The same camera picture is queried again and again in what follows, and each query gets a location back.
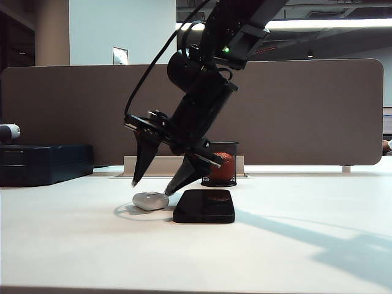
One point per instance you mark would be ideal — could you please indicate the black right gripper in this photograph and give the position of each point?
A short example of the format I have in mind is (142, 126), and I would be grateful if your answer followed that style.
(199, 116)

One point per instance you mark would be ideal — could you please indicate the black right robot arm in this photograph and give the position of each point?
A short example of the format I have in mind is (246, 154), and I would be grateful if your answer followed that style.
(239, 12)

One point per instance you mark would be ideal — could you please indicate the dark blue plastic case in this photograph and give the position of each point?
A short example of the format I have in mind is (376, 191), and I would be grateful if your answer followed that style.
(46, 165)

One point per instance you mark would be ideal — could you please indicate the black smartphone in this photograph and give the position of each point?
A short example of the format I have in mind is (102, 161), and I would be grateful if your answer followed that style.
(203, 208)

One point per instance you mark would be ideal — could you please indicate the orange ball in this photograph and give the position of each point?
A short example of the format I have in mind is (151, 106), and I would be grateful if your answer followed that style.
(225, 170)

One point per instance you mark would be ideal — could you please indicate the black mesh pen holder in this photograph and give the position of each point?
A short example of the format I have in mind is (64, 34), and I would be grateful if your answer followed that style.
(226, 184)

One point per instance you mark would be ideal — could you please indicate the brown desk partition panel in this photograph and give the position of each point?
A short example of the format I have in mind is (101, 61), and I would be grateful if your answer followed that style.
(306, 107)

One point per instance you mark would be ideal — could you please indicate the red ceiling sign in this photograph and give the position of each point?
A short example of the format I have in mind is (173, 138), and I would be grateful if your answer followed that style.
(269, 49)

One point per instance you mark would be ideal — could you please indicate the white and dark cylinder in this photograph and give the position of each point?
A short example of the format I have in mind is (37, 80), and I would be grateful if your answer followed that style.
(10, 132)

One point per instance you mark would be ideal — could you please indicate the beige round column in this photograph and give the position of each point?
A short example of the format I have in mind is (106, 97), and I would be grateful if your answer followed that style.
(52, 33)

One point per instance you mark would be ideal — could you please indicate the white partition support leg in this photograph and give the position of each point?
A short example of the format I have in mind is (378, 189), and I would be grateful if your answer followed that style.
(347, 169)

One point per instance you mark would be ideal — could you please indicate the long ceiling light strip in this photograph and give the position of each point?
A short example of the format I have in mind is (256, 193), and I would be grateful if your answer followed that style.
(337, 24)

